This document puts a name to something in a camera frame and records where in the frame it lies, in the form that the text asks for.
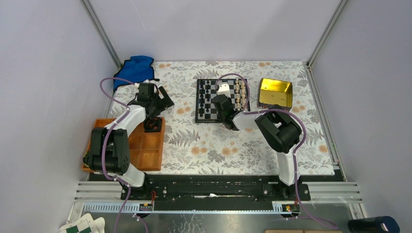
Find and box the black white chess board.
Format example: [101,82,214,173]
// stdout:
[195,79,248,123]

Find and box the gold tin box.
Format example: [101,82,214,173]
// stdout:
[257,78,293,111]

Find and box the folded green chess mat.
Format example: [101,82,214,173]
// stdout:
[58,213,105,233]

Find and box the black orange swirl object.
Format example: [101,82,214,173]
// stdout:
[143,117,162,133]

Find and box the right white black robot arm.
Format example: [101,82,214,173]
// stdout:
[211,83,302,203]

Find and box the dark blue bottle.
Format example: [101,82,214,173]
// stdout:
[347,216,400,233]

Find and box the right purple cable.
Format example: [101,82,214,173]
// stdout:
[215,73,339,231]

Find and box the blue cloth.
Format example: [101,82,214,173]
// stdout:
[114,55,159,83]

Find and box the black mounting base rail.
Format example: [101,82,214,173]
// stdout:
[120,174,311,201]

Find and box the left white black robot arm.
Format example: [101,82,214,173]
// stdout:
[83,83,174,200]

